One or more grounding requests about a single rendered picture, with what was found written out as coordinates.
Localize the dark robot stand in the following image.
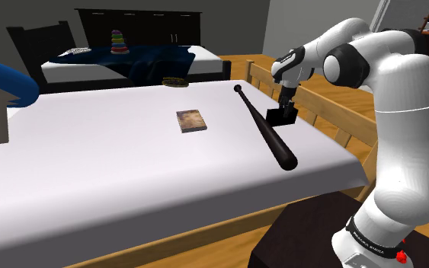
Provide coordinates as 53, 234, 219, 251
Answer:
247, 190, 429, 268

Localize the wooden bed with white mattress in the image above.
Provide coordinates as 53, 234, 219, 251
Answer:
0, 59, 379, 268

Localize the small black box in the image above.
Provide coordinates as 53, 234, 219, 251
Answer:
265, 107, 298, 128

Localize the black sideboard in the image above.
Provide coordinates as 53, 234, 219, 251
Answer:
74, 8, 203, 48

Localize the brown book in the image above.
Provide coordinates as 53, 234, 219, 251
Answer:
175, 109, 208, 134

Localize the blue rounded cushion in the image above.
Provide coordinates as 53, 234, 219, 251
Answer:
0, 55, 41, 109

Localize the black baseball bat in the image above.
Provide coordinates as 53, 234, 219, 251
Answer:
233, 84, 299, 172

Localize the dark olive round disc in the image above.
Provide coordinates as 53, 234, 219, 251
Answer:
162, 76, 190, 88

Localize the black bed with blue blanket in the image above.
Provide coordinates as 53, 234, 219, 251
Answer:
5, 21, 233, 95

